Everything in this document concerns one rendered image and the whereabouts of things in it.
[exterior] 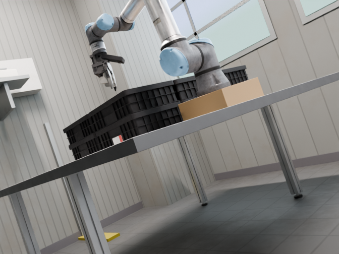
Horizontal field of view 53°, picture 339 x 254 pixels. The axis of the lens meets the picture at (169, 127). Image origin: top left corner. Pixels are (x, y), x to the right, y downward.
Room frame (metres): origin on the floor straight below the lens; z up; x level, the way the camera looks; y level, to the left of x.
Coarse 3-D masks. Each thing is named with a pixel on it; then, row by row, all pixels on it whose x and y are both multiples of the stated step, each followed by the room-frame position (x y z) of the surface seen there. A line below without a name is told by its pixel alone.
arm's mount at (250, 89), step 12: (240, 84) 1.38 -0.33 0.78; (252, 84) 1.44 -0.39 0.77; (204, 96) 1.37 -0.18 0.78; (216, 96) 1.33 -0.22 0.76; (228, 96) 1.32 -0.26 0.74; (240, 96) 1.36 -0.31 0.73; (252, 96) 1.42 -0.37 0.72; (180, 108) 1.49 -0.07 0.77; (192, 108) 1.44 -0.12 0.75; (204, 108) 1.39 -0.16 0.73; (216, 108) 1.34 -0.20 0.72
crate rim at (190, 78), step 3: (180, 78) 1.68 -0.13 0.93; (183, 78) 1.69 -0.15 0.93; (186, 78) 1.70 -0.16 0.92; (189, 78) 1.71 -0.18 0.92; (192, 78) 1.73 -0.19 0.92; (195, 78) 1.74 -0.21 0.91; (174, 81) 1.66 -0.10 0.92; (177, 81) 1.66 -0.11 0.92; (180, 81) 1.67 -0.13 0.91; (183, 81) 1.69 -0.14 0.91; (186, 81) 1.70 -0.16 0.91; (174, 84) 1.66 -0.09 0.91
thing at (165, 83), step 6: (156, 84) 1.58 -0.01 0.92; (162, 84) 1.60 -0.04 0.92; (168, 84) 1.62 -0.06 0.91; (126, 90) 1.47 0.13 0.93; (132, 90) 1.49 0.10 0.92; (138, 90) 1.51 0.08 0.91; (144, 90) 1.53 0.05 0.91; (114, 96) 1.53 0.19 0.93; (120, 96) 1.50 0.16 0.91; (108, 102) 1.58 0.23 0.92; (96, 108) 1.69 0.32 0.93; (102, 108) 1.64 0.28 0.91; (90, 114) 1.75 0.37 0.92
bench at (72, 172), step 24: (264, 96) 1.24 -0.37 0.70; (288, 96) 1.35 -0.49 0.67; (192, 120) 0.99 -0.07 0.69; (216, 120) 1.05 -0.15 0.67; (264, 120) 2.29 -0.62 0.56; (120, 144) 0.89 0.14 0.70; (144, 144) 0.86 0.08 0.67; (72, 168) 1.15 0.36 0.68; (192, 168) 2.95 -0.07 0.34; (288, 168) 2.26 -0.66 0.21; (0, 192) 1.96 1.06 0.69; (72, 192) 1.33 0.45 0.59; (24, 216) 2.03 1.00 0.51; (96, 216) 1.34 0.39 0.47; (24, 240) 2.02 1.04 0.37; (96, 240) 1.32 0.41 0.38
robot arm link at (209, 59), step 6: (192, 42) 1.39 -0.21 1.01; (198, 42) 1.39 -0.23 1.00; (204, 42) 1.39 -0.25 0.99; (210, 42) 1.41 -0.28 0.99; (198, 48) 1.36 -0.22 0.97; (204, 48) 1.38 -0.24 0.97; (210, 48) 1.40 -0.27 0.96; (204, 54) 1.37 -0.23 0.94; (210, 54) 1.39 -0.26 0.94; (204, 60) 1.37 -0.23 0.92; (210, 60) 1.39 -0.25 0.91; (216, 60) 1.41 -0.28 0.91; (204, 66) 1.39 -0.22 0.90; (210, 66) 1.39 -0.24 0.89
